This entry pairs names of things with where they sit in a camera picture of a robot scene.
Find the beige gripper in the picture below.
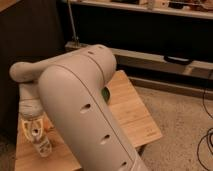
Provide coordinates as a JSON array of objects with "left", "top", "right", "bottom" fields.
[{"left": 19, "top": 99, "right": 44, "bottom": 138}]

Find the clear plastic bottle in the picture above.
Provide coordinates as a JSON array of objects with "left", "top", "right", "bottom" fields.
[{"left": 26, "top": 117, "right": 52, "bottom": 157}]

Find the green object behind arm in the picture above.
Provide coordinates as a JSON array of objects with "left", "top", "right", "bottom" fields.
[{"left": 102, "top": 87, "right": 110, "bottom": 102}]

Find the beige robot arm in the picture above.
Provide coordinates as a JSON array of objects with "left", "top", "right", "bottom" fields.
[{"left": 9, "top": 44, "right": 148, "bottom": 171}]

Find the metal stand pole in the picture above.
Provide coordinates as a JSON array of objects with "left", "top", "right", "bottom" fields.
[{"left": 67, "top": 0, "right": 79, "bottom": 46}]

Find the wooden board table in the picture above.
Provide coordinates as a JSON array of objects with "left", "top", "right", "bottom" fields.
[{"left": 14, "top": 70, "right": 162, "bottom": 171}]

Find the black handle on shelf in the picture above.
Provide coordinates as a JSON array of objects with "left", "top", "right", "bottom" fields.
[{"left": 164, "top": 56, "right": 193, "bottom": 65}]

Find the dark wall shelf unit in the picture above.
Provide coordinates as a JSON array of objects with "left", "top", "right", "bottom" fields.
[{"left": 58, "top": 0, "right": 213, "bottom": 81}]

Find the black cable on floor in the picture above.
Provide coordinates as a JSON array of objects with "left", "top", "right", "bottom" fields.
[{"left": 195, "top": 69, "right": 213, "bottom": 171}]

